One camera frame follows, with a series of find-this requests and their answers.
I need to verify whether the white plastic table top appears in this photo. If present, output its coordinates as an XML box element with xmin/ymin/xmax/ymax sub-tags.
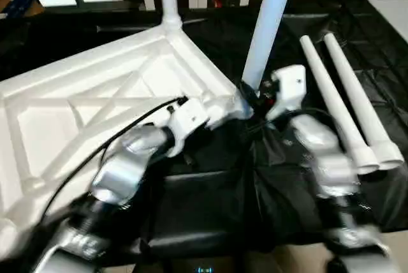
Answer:
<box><xmin>0</xmin><ymin>25</ymin><xmax>255</xmax><ymax>260</ymax></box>

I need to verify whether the black mat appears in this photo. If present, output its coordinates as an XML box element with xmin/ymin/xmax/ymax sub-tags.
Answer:
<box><xmin>0</xmin><ymin>4</ymin><xmax>408</xmax><ymax>256</ymax></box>

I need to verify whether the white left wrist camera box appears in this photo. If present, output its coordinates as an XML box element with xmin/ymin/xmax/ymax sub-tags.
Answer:
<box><xmin>164</xmin><ymin>98</ymin><xmax>214</xmax><ymax>159</ymax></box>

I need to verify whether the blue printed package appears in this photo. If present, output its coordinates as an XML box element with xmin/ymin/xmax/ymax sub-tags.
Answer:
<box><xmin>0</xmin><ymin>0</ymin><xmax>46</xmax><ymax>19</ymax></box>

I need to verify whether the white flat board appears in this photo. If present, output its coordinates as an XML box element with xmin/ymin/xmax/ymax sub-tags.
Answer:
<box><xmin>367</xmin><ymin>0</ymin><xmax>408</xmax><ymax>45</ymax></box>

